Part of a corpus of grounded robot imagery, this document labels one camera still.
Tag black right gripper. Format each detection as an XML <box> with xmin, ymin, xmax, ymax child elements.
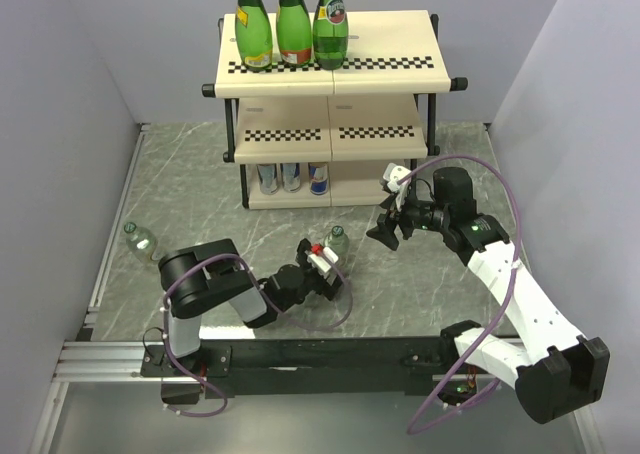
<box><xmin>366</xmin><ymin>185</ymin><xmax>450</xmax><ymax>251</ymax></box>

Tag clear glass bottle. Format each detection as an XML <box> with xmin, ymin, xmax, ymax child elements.
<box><xmin>123</xmin><ymin>221</ymin><xmax>166</xmax><ymax>266</ymax></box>
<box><xmin>323</xmin><ymin>225</ymin><xmax>350</xmax><ymax>266</ymax></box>

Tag blue energy drink can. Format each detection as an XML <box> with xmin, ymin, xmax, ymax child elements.
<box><xmin>308</xmin><ymin>162</ymin><xmax>329</xmax><ymax>196</ymax></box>

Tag silver energy drink can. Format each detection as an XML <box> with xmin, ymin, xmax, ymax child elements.
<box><xmin>280</xmin><ymin>163</ymin><xmax>301</xmax><ymax>193</ymax></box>

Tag clear glass bottle front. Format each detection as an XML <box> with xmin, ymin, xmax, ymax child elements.
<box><xmin>123</xmin><ymin>221</ymin><xmax>166</xmax><ymax>266</ymax></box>

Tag green Perrier bottle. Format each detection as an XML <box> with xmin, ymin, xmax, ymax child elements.
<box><xmin>235</xmin><ymin>0</ymin><xmax>273</xmax><ymax>72</ymax></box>

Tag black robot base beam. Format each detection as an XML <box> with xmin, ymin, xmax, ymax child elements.
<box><xmin>139</xmin><ymin>336</ymin><xmax>501</xmax><ymax>400</ymax></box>

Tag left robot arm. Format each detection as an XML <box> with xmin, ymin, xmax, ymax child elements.
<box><xmin>158</xmin><ymin>238</ymin><xmax>344</xmax><ymax>376</ymax></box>

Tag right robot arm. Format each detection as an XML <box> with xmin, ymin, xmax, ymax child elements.
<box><xmin>367</xmin><ymin>163</ymin><xmax>610</xmax><ymax>424</ymax></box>

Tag beige three-tier shelf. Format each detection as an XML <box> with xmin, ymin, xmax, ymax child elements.
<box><xmin>202</xmin><ymin>10</ymin><xmax>468</xmax><ymax>210</ymax></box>

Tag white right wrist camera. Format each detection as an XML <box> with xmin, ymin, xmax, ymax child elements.
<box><xmin>381</xmin><ymin>163</ymin><xmax>411</xmax><ymax>212</ymax></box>

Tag aluminium frame rail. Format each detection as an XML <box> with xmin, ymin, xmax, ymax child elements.
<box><xmin>49</xmin><ymin>338</ymin><xmax>521</xmax><ymax>390</ymax></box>

